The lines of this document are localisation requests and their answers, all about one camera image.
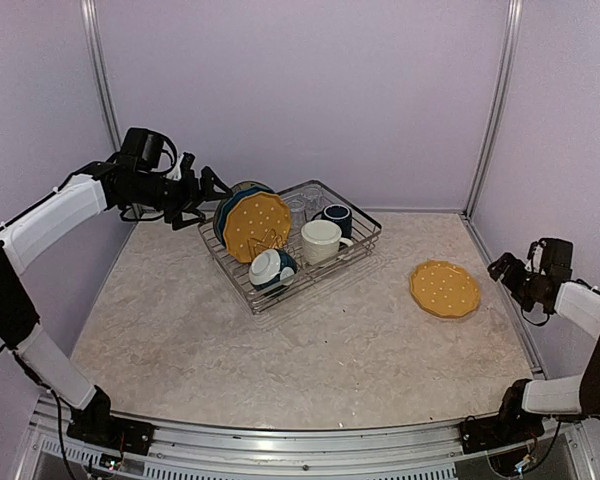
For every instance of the aluminium frame post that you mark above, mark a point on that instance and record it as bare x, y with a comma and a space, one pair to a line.
98, 64
497, 106

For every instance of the clear drinking glass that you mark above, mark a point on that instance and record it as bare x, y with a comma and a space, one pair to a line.
312, 196
297, 206

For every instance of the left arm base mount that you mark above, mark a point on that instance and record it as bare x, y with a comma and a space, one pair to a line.
120, 434

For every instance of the blue white bowl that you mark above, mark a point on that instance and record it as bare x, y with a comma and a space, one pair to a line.
273, 268

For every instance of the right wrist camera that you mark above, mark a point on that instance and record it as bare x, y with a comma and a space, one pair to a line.
534, 256

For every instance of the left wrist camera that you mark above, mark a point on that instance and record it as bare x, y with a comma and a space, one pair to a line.
183, 164

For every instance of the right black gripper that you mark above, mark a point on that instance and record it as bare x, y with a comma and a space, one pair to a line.
510, 280

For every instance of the metal wire dish rack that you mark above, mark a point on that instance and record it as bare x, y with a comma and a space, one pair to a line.
366, 231

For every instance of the left aluminium frame post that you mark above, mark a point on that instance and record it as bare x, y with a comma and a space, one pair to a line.
98, 64

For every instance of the blue dotted plate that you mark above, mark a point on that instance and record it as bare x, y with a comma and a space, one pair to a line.
233, 202

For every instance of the beige patterned plate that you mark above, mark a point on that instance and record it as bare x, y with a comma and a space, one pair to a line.
240, 186

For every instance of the aluminium front rail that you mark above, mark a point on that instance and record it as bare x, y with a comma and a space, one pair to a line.
179, 450

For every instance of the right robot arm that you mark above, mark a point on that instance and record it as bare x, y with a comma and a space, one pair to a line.
544, 279

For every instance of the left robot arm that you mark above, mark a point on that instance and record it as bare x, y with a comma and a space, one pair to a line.
146, 171

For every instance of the right aluminium frame post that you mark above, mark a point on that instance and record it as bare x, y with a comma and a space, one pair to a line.
497, 106

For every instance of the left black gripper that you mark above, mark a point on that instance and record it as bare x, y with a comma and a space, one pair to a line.
192, 197

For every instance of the yellow dotted plate front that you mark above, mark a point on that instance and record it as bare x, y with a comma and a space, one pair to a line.
444, 290

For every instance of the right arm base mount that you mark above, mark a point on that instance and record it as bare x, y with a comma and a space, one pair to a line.
489, 433

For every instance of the clear drinking glass left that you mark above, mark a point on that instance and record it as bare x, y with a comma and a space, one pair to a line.
297, 206

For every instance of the dark blue mug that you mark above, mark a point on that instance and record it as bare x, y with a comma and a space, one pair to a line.
339, 214

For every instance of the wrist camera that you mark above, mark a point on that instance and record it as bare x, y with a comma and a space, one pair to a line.
183, 164
534, 256

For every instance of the yellow dotted plate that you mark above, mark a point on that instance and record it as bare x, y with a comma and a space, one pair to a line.
444, 290
258, 222

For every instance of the clear drinking glass right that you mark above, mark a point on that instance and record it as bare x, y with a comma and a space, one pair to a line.
312, 196

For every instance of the white ribbed mug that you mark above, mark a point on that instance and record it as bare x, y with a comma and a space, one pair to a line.
321, 240

